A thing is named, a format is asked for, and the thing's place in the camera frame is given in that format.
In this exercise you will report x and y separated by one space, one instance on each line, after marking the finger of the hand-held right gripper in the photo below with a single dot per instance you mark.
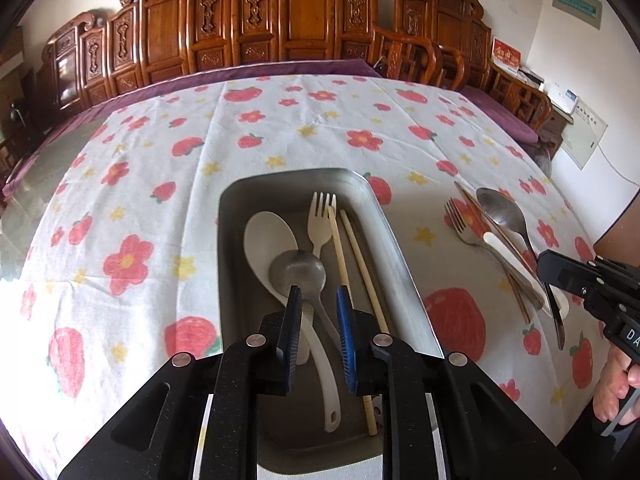
565 272
620 269

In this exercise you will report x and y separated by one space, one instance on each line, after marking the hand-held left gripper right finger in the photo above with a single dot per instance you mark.
345 340

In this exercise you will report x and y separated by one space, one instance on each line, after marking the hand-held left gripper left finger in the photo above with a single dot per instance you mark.
296 325

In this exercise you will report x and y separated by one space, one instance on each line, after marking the short metal spoon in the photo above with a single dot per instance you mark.
295 272

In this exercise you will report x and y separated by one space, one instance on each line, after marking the small white plastic utensil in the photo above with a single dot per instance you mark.
505 252

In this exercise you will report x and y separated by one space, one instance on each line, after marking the rectangular metal tray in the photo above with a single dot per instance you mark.
320 410

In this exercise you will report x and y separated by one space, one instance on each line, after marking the large white plastic spoon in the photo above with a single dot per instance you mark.
265 245

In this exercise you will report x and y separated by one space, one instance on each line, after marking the long metal spoon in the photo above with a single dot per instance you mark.
500 210

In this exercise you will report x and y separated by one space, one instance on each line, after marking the beige plastic fork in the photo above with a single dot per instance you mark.
320 232

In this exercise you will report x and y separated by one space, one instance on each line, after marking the metal fork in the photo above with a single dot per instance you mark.
467 235

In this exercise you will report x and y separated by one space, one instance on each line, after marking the person's right hand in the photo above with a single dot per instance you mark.
612 385

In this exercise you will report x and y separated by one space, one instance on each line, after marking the wooden side table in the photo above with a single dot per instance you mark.
555 125

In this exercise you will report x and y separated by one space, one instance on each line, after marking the white blue device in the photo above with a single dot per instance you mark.
562 100

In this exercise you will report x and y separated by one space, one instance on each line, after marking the purple armchair cushion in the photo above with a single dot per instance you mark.
500 112

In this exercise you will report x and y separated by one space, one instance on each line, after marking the small white box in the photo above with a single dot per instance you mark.
531 76

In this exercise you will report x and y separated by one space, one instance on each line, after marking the strawberry flower print tablecloth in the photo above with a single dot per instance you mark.
150 185

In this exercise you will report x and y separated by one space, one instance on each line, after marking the red card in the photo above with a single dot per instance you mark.
506 52

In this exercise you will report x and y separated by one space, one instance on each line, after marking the carved wooden armchair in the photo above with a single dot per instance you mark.
440 25

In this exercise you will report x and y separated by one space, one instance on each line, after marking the carved wooden sofa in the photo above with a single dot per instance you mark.
210 15

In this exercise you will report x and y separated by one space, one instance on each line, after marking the beige wall panel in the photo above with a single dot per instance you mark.
584 137

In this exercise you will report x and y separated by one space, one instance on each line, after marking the grey wall box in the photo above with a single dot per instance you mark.
577 6

